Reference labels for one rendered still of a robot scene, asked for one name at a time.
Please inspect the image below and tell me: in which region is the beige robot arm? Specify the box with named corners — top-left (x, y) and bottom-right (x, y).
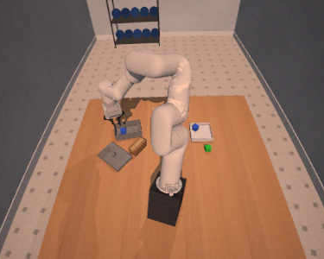
top-left (98, 49), bottom-right (192, 196)

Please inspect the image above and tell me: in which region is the blue block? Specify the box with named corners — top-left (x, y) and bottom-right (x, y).
top-left (120, 128), bottom-right (126, 135)
top-left (192, 124), bottom-right (199, 131)

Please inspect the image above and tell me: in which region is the green block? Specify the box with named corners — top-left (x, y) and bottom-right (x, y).
top-left (204, 144), bottom-right (212, 152)

